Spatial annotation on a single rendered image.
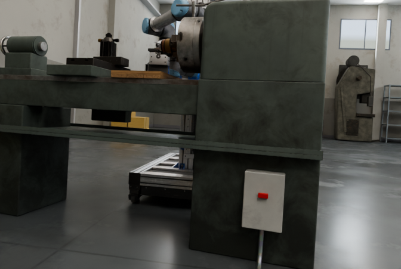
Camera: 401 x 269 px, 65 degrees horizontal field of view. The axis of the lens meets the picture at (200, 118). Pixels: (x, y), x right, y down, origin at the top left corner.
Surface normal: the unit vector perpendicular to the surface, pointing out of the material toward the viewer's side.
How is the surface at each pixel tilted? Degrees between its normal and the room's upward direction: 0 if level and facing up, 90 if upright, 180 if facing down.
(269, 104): 90
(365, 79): 90
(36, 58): 90
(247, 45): 90
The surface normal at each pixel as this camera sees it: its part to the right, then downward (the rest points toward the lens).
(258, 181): -0.27, 0.00
